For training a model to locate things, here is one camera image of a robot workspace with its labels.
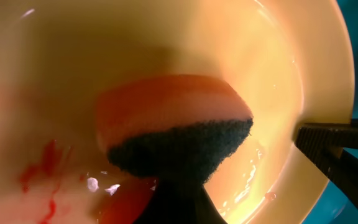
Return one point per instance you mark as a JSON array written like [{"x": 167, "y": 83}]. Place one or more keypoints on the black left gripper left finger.
[{"x": 173, "y": 203}]

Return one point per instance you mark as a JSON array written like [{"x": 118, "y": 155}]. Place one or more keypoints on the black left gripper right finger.
[{"x": 324, "y": 145}]

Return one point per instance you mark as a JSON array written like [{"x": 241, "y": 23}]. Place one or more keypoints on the yellow plate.
[{"x": 289, "y": 61}]

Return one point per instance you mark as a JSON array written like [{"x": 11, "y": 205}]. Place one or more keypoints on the orange green sponge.
[{"x": 177, "y": 128}]

